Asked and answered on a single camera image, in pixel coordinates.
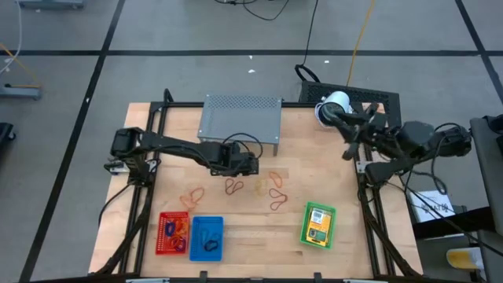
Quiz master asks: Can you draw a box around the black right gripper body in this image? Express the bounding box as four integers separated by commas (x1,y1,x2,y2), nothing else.
342,103,391,161

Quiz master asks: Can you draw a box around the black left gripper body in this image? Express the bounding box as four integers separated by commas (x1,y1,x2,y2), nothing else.
207,141,260,177

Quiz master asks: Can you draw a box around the blue plastic basket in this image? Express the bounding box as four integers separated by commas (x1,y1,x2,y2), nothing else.
189,215,225,263

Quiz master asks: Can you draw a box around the yellow card pack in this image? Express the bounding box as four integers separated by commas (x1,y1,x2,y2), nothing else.
305,207,335,248

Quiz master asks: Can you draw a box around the grey perforated metal shelf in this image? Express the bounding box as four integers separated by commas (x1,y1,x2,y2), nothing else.
196,93,283,157

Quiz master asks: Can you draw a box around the white booklet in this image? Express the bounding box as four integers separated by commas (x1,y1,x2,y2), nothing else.
408,189,457,224

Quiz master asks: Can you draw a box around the green plastic basket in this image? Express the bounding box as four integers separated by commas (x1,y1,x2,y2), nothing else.
299,200,338,251

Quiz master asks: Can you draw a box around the red plastic basket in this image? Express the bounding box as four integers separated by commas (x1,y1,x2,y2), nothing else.
155,211,191,255

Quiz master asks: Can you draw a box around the grey cart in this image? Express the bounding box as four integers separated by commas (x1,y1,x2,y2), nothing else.
469,113,503,283

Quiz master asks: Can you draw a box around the black shelf board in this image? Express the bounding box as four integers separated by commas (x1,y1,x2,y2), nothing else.
412,206,496,241

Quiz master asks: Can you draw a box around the yellow white roll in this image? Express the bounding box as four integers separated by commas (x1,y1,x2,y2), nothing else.
446,246,484,271

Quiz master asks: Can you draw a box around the grey stand foot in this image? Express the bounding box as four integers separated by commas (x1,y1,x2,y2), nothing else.
0,83,42,101

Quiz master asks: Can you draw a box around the white cylindrical camera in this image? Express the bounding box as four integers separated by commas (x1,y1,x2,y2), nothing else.
314,90,352,129

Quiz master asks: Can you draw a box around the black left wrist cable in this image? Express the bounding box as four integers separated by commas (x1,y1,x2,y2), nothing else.
222,132,263,159

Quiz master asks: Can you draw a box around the black aluminium table frame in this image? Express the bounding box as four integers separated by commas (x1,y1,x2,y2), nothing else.
94,88,421,283

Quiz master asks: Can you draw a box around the yellow hanging cable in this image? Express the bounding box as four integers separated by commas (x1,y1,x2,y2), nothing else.
345,0,377,86

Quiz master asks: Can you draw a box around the black hanging power cable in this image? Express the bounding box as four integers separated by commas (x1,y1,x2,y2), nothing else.
294,0,320,83

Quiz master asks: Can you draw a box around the thin black cable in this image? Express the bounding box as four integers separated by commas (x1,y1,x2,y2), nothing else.
214,0,292,21

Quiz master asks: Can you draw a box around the black base cable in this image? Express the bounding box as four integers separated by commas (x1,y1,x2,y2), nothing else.
97,182,134,228

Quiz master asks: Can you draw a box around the black cable bundle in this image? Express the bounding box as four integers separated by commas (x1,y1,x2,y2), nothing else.
387,178,503,256

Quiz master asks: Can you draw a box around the thin yellow cable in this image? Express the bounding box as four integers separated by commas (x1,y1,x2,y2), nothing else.
0,42,40,86

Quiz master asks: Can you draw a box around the grey metal base plate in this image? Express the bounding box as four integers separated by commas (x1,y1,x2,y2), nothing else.
15,0,86,9

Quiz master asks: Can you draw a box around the thin white cable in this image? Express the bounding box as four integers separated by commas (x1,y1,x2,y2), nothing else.
0,0,24,75

